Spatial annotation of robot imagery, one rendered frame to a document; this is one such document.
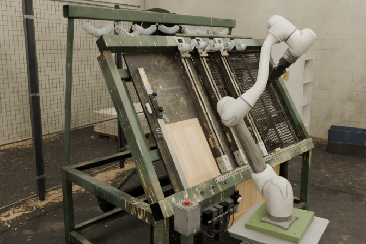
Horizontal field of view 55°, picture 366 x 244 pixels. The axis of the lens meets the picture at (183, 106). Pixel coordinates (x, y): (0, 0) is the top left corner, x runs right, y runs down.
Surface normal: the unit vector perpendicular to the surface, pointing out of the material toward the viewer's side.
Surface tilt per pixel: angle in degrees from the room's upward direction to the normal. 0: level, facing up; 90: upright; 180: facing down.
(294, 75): 90
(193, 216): 90
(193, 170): 59
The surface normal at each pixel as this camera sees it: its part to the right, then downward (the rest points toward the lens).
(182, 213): -0.70, 0.12
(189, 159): 0.61, -0.40
